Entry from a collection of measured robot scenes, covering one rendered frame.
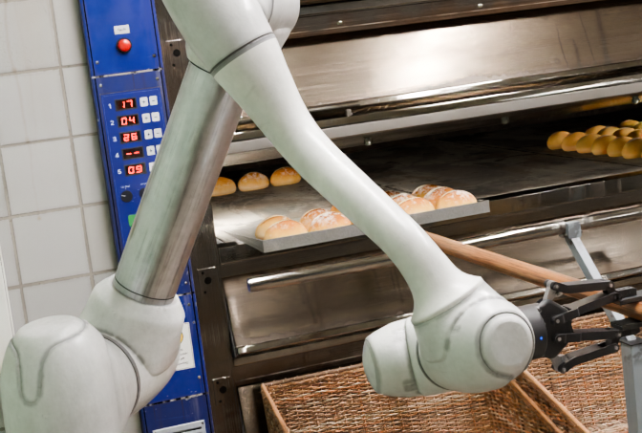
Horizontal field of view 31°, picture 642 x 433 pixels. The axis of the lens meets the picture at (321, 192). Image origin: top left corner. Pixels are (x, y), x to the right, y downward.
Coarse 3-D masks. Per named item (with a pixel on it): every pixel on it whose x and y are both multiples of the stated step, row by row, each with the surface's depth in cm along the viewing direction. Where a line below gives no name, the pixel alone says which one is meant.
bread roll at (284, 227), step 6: (276, 222) 256; (282, 222) 254; (288, 222) 254; (294, 222) 255; (270, 228) 254; (276, 228) 253; (282, 228) 253; (288, 228) 253; (294, 228) 254; (300, 228) 255; (270, 234) 253; (276, 234) 253; (282, 234) 253; (288, 234) 253
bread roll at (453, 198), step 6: (450, 192) 267; (456, 192) 267; (462, 192) 267; (468, 192) 268; (444, 198) 266; (450, 198) 266; (456, 198) 266; (462, 198) 266; (468, 198) 267; (474, 198) 268; (438, 204) 267; (444, 204) 266; (450, 204) 266; (456, 204) 266; (462, 204) 266
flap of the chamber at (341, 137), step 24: (552, 96) 269; (576, 96) 271; (600, 96) 273; (624, 96) 277; (384, 120) 257; (408, 120) 259; (432, 120) 260; (456, 120) 263; (480, 120) 272; (240, 144) 248; (264, 144) 249; (336, 144) 266; (360, 144) 275
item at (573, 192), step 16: (608, 176) 298; (624, 176) 295; (640, 176) 295; (528, 192) 288; (544, 192) 287; (560, 192) 288; (576, 192) 290; (592, 192) 291; (608, 192) 293; (624, 192) 294; (496, 208) 284; (512, 208) 285; (528, 208) 286; (432, 224) 279; (336, 240) 272; (352, 240) 273; (224, 256) 264; (240, 256) 265; (256, 256) 266
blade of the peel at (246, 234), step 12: (468, 204) 265; (480, 204) 266; (420, 216) 262; (432, 216) 263; (444, 216) 264; (456, 216) 265; (240, 228) 284; (252, 228) 282; (336, 228) 255; (348, 228) 256; (240, 240) 270; (252, 240) 258; (264, 240) 250; (276, 240) 251; (288, 240) 252; (300, 240) 253; (312, 240) 254; (324, 240) 255; (264, 252) 250
